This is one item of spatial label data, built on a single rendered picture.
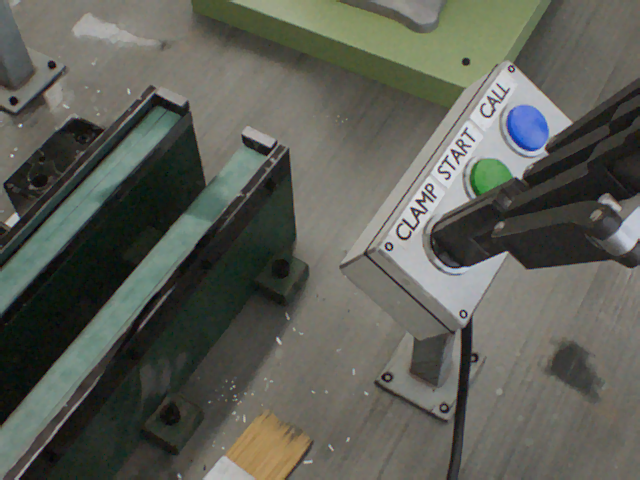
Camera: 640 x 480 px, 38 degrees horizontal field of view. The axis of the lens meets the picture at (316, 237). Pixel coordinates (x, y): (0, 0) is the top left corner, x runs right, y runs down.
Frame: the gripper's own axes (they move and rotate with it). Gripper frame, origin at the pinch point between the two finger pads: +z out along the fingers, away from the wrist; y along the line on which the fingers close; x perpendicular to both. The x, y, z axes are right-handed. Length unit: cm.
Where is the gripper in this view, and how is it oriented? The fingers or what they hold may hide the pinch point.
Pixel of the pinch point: (490, 224)
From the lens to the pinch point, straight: 51.0
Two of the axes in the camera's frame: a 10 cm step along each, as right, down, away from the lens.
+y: -5.3, 7.1, -4.7
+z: -4.2, 2.6, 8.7
